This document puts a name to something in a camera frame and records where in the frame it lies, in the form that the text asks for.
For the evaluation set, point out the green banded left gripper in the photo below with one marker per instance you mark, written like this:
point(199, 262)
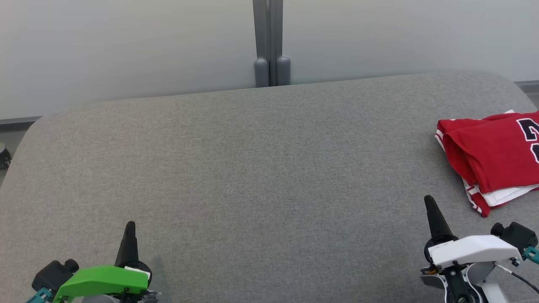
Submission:
point(101, 282)

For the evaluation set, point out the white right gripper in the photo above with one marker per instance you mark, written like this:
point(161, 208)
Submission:
point(476, 250)

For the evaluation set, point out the red shorts with white trim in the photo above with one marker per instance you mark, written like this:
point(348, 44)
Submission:
point(480, 204)

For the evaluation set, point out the red jersey with white sleeves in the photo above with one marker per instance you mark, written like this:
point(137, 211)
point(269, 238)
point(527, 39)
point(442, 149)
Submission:
point(497, 155)

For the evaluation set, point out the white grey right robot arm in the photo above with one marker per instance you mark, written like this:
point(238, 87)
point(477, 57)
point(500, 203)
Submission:
point(494, 292)

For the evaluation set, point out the black floor fitting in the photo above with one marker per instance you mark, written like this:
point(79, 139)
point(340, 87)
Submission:
point(4, 156)

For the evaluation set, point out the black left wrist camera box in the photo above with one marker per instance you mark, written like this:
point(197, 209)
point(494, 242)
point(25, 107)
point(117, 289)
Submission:
point(52, 273)

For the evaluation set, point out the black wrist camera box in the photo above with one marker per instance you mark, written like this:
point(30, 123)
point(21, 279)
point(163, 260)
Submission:
point(52, 273)
point(520, 235)

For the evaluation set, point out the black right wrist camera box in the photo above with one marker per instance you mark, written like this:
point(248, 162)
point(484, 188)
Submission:
point(520, 235)

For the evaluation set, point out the grey wall base rail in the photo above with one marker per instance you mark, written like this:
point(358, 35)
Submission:
point(528, 85)
point(19, 120)

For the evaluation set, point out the grey metal support post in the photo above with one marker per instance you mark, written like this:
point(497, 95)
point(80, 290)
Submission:
point(261, 42)

